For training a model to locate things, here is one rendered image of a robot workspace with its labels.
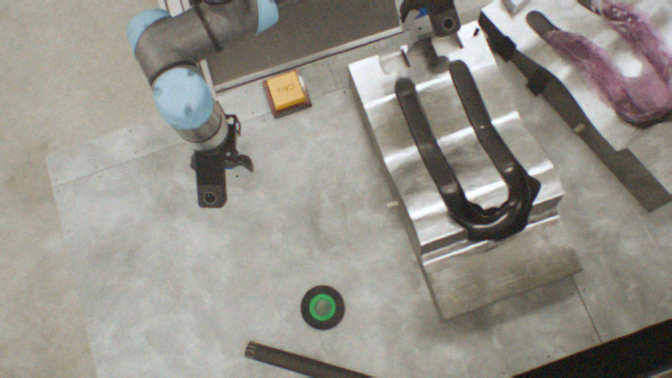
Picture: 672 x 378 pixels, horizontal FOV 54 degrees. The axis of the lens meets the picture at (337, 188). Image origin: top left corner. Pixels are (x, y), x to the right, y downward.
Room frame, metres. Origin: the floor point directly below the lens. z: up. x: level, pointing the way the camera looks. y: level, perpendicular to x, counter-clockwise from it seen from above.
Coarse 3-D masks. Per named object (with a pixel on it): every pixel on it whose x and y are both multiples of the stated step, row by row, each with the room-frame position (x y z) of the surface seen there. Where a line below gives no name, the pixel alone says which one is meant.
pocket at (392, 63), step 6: (390, 54) 0.55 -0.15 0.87; (396, 54) 0.55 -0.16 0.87; (402, 54) 0.55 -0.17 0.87; (378, 60) 0.54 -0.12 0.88; (384, 60) 0.54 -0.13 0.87; (390, 60) 0.55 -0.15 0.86; (396, 60) 0.54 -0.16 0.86; (402, 60) 0.54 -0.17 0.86; (384, 66) 0.54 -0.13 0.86; (390, 66) 0.53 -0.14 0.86; (396, 66) 0.53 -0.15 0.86; (402, 66) 0.53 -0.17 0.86; (408, 66) 0.52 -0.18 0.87; (384, 72) 0.52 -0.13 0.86; (390, 72) 0.52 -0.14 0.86
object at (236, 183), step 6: (228, 168) 0.40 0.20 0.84; (228, 174) 0.38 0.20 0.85; (234, 174) 0.38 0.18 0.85; (240, 174) 0.38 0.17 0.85; (228, 180) 0.37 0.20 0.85; (234, 180) 0.37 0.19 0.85; (240, 180) 0.36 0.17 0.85; (246, 180) 0.38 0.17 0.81; (228, 186) 0.36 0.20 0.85; (234, 186) 0.36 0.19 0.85; (240, 186) 0.35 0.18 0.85; (246, 186) 0.36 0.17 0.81; (228, 192) 0.36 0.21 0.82; (234, 192) 0.35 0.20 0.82; (240, 192) 0.35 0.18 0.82; (246, 192) 0.35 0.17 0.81
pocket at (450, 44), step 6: (450, 36) 0.57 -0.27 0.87; (456, 36) 0.57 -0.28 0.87; (438, 42) 0.56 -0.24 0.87; (444, 42) 0.56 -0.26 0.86; (450, 42) 0.56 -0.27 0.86; (456, 42) 0.56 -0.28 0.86; (438, 48) 0.55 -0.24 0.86; (444, 48) 0.55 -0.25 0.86; (450, 48) 0.55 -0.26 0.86; (456, 48) 0.55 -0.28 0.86; (462, 48) 0.54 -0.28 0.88; (438, 54) 0.54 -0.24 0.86; (444, 54) 0.54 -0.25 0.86
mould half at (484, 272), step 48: (432, 48) 0.54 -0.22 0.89; (480, 48) 0.52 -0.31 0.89; (384, 96) 0.46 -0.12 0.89; (432, 96) 0.45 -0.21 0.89; (384, 144) 0.37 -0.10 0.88; (480, 144) 0.34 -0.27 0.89; (528, 144) 0.32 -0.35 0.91; (432, 192) 0.26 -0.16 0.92; (480, 192) 0.24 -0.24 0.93; (432, 240) 0.18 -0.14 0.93; (528, 240) 0.16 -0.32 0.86; (432, 288) 0.10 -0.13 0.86; (480, 288) 0.09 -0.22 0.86; (528, 288) 0.07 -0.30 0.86
